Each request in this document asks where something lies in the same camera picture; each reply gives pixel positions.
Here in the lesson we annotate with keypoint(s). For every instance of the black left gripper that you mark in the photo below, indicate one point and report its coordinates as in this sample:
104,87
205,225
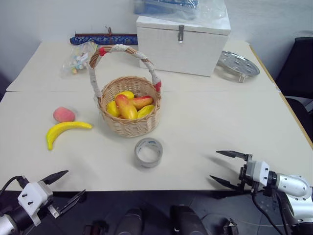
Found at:
54,210

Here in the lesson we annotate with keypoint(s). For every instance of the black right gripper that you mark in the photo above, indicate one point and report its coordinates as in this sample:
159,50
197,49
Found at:
243,175

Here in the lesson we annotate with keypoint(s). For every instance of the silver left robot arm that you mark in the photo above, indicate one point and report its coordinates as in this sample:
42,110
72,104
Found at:
12,219

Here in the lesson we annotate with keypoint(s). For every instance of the yellow lemon-shaped fruit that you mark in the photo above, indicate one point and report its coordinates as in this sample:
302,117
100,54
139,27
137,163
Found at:
127,94

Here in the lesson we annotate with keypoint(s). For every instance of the yellow banana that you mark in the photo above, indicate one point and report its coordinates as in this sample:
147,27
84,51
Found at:
63,127

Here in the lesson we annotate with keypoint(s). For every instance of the pink peach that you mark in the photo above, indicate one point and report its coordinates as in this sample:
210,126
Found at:
63,114

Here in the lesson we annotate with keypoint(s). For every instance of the grey tape roll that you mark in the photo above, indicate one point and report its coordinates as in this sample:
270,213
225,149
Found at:
140,159

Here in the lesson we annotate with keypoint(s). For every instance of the red and yellow mango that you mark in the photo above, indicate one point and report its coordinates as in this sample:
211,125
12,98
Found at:
126,107

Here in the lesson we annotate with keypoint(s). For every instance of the round perforated metal steamer rack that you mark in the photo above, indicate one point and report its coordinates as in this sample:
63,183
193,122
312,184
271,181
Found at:
238,63

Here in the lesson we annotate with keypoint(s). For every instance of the red orange mango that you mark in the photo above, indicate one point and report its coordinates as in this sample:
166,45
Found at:
144,101

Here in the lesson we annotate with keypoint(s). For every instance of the black office chair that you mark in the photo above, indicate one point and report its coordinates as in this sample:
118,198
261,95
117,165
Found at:
297,71

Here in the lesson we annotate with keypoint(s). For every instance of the white lidded box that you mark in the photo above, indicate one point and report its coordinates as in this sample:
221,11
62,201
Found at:
176,54

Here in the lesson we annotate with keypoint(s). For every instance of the clear bag of candies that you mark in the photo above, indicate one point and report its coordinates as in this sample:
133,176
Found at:
78,60

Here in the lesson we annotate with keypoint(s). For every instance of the metal box latch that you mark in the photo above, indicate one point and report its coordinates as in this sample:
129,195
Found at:
181,34

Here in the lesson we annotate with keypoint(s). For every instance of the blue patterned fabric roll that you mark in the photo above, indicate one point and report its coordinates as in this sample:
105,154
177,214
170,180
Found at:
102,40

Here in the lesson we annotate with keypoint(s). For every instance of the clear plastic bag, blue contents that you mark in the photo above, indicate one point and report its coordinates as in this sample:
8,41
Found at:
207,12

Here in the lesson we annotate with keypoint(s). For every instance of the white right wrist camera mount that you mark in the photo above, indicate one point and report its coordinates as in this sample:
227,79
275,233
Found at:
259,172

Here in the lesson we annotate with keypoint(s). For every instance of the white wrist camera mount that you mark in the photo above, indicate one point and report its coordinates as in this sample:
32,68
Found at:
259,172
33,195

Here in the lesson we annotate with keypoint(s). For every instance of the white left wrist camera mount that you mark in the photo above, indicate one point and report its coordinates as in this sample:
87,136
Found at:
33,195

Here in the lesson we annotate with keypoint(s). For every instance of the small dark bracket shape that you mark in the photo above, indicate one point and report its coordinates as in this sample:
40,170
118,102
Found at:
230,227

